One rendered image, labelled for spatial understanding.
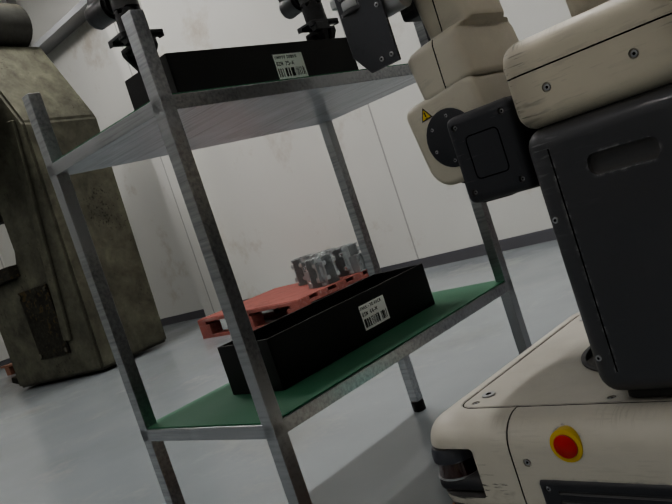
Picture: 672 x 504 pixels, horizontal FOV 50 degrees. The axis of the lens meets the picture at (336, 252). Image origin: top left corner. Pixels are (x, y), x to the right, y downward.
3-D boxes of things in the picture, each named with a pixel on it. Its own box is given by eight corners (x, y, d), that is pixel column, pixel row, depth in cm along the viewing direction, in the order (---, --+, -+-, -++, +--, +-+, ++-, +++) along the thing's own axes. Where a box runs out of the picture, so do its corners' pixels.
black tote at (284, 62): (182, 106, 148) (165, 52, 147) (140, 130, 160) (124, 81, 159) (361, 78, 188) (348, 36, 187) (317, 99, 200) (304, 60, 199)
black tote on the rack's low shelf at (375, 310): (284, 390, 149) (266, 339, 148) (233, 395, 161) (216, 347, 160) (435, 303, 190) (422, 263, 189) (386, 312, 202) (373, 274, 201)
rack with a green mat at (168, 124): (188, 577, 160) (18, 98, 154) (418, 407, 226) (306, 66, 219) (334, 608, 129) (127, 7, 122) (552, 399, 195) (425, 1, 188)
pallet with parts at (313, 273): (390, 281, 546) (375, 235, 544) (309, 321, 480) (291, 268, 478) (278, 305, 636) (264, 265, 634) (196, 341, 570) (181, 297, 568)
